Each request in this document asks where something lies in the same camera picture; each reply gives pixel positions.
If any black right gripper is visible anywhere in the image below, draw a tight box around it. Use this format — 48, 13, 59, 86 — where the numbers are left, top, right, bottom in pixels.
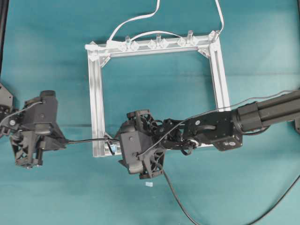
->
127, 110, 165, 179

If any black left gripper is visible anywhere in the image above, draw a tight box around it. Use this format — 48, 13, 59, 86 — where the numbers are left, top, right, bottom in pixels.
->
10, 98, 67, 168

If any black USB cable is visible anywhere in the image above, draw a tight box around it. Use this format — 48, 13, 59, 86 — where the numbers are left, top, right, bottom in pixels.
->
65, 138, 200, 225

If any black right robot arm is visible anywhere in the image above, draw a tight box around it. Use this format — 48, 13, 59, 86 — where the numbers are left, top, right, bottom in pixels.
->
116, 91, 300, 179

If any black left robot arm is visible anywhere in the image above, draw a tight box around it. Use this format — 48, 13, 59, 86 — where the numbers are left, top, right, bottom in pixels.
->
0, 97, 68, 169

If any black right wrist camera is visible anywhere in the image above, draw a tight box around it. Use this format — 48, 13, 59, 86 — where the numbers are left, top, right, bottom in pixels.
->
117, 120, 153, 174

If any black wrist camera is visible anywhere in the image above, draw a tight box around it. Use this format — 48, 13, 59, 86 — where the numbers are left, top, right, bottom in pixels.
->
32, 90, 58, 135
117, 120, 153, 174

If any thin black left camera cable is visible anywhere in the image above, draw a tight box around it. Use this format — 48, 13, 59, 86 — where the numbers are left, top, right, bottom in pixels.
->
0, 100, 45, 127

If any thin black camera cable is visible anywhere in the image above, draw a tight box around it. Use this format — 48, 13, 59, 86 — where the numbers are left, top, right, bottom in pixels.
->
0, 100, 45, 127
137, 90, 300, 225

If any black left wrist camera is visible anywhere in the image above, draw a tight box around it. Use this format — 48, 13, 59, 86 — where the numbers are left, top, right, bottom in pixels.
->
32, 90, 58, 135

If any square aluminium extrusion frame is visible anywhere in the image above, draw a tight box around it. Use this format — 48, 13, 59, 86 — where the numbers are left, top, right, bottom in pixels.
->
85, 31, 230, 158

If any thin black right camera cable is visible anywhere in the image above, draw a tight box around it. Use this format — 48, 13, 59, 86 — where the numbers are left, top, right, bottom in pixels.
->
137, 90, 300, 225

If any white flat cable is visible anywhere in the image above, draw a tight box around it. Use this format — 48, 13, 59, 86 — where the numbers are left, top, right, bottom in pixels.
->
106, 0, 225, 46

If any black vertical frame post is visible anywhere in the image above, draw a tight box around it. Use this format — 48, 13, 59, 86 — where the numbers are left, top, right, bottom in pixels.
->
0, 0, 9, 69

